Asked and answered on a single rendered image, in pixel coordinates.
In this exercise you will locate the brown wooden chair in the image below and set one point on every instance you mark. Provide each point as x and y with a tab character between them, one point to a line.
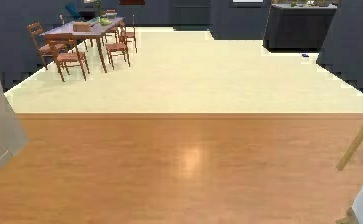
117	47
39	40
69	57
129	34

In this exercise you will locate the dark grey room door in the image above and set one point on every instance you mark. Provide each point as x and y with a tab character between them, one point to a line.
192	12

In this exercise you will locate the green house plant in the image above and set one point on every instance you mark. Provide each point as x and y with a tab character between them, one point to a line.
104	20

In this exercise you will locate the dark red framed picture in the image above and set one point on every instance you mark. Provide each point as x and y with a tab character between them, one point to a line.
132	2

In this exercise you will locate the brown wooden dining table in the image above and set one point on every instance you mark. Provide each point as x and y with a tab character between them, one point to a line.
89	31

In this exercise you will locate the white window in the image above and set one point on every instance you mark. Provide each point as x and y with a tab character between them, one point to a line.
247	1

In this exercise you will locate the tan cardboard box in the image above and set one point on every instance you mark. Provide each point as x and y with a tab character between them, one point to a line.
82	26

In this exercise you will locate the small dark blue object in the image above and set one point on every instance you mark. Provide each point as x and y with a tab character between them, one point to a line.
305	55

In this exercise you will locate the black kitchen counter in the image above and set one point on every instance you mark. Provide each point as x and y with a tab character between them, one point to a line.
297	28

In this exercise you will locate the blue armchair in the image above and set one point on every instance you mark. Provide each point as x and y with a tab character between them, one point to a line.
73	10

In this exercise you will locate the tan wooden leg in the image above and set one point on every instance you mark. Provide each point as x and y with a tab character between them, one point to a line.
355	141

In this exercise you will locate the grey chest of drawers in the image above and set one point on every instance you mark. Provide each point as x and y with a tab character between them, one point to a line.
2	126

